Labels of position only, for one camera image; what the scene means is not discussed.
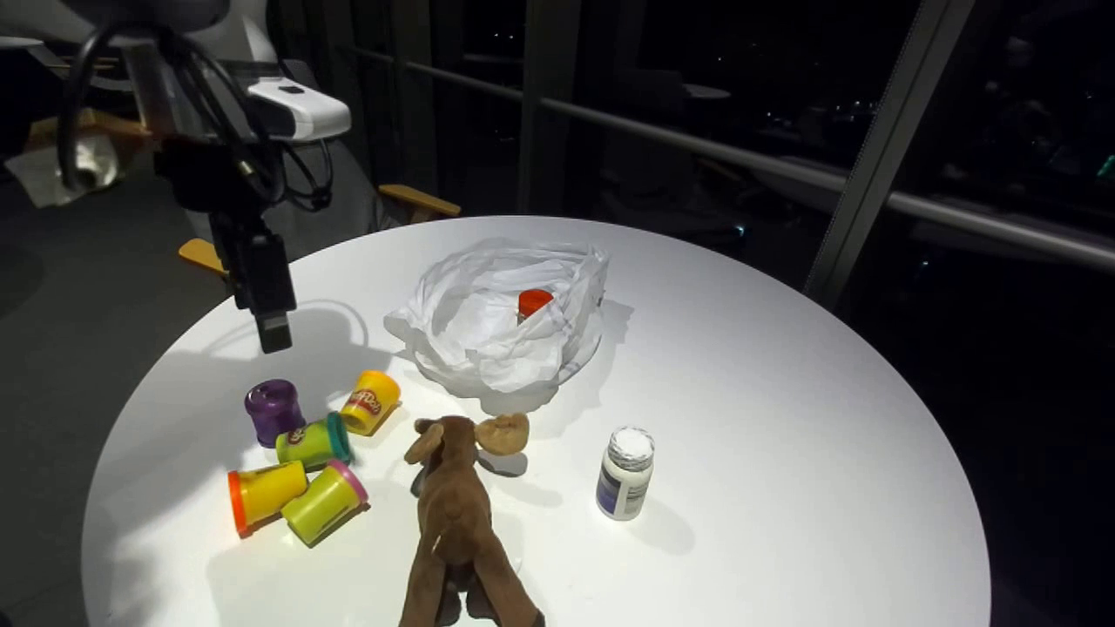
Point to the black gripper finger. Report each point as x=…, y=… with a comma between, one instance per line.
x=273, y=298
x=243, y=274

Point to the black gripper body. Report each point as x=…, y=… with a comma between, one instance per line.
x=247, y=187

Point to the purple play-doh can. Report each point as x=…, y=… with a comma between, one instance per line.
x=273, y=412

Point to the play-doh can yellow lid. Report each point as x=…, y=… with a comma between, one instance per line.
x=372, y=400

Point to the play-doh can green lid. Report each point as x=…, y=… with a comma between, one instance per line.
x=313, y=444

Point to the play-doh can orange lid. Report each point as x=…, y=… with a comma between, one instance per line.
x=266, y=497

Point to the grey chair wooden legs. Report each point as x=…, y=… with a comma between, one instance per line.
x=419, y=198

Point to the play-doh can pink lid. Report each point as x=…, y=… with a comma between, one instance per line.
x=326, y=502

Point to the white crumpled plastic bag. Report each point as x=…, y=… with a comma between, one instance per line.
x=489, y=332

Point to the brown moose plush toy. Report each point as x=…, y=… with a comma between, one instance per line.
x=455, y=510

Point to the white pill bottle blue label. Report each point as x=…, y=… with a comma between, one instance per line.
x=624, y=476

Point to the grey window mullion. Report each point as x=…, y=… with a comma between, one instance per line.
x=890, y=152

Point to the dark window post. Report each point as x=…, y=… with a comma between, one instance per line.
x=549, y=90

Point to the grey window rail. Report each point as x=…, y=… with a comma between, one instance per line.
x=745, y=160

